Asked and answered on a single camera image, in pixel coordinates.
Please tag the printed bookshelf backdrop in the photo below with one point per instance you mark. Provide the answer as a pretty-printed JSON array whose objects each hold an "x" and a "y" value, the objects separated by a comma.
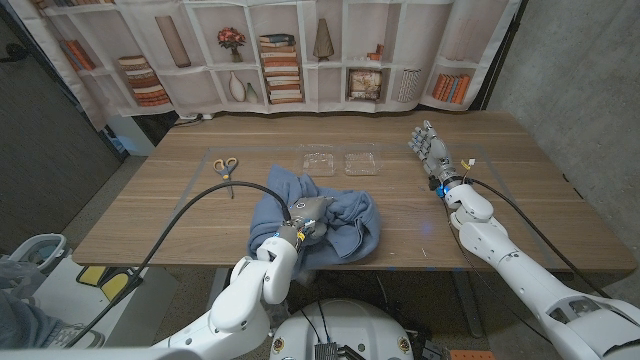
[{"x": 320, "y": 80}]

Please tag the orange box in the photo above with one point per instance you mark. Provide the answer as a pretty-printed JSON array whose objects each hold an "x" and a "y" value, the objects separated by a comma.
[{"x": 470, "y": 355}]

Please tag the yellow black floor pedal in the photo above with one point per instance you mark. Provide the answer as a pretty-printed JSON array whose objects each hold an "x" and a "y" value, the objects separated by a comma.
[{"x": 112, "y": 285}]

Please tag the white power strip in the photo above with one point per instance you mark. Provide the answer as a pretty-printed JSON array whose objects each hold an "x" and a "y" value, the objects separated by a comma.
[{"x": 195, "y": 116}]

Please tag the white grey bin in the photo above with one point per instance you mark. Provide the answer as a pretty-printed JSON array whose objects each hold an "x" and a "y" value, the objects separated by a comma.
[{"x": 40, "y": 250}]

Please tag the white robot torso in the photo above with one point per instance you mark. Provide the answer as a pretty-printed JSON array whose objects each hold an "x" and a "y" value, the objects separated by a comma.
[{"x": 345, "y": 325}]

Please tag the blue cloth pile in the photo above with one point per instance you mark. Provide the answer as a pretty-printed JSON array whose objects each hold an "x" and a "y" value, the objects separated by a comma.
[{"x": 20, "y": 320}]

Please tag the blue hoodie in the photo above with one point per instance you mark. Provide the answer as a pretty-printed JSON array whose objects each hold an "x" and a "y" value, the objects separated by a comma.
[{"x": 350, "y": 225}]

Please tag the white cabinet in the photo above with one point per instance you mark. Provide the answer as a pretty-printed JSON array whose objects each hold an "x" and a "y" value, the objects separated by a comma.
[{"x": 132, "y": 137}]

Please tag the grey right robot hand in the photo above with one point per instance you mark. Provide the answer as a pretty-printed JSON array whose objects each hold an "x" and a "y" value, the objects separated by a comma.
[{"x": 440, "y": 155}]

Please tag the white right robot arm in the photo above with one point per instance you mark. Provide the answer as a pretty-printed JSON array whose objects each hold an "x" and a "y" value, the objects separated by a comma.
[{"x": 530, "y": 275}]

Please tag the clear plastic clamshell container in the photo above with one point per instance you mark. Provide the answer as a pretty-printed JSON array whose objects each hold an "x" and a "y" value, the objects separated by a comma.
[{"x": 360, "y": 162}]

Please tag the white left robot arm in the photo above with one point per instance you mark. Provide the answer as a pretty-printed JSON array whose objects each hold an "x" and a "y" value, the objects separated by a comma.
[{"x": 240, "y": 310}]

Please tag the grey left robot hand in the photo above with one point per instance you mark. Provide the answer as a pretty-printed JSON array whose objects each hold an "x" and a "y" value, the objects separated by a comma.
[{"x": 307, "y": 212}]

